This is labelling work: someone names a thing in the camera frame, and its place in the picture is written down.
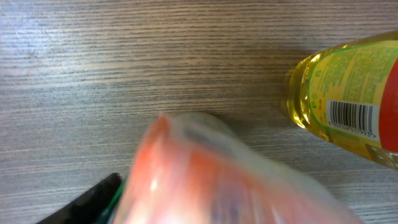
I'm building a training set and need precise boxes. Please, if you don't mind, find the red juice carton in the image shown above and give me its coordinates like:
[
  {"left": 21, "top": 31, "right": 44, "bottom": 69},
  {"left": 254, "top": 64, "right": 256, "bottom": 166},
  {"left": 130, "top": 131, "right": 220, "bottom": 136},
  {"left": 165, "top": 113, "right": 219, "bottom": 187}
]
[{"left": 113, "top": 113, "right": 359, "bottom": 224}]

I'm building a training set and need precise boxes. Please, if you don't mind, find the yellow dish soap bottle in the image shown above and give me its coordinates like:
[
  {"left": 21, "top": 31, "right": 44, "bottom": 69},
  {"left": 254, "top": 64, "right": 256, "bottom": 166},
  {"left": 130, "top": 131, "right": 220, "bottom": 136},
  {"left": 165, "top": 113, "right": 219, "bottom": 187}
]
[{"left": 285, "top": 31, "right": 397, "bottom": 169}]

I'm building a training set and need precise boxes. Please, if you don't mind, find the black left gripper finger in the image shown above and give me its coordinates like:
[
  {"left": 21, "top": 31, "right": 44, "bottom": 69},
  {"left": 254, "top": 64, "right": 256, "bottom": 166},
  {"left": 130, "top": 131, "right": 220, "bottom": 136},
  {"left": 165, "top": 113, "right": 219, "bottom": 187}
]
[{"left": 37, "top": 172, "right": 123, "bottom": 224}]

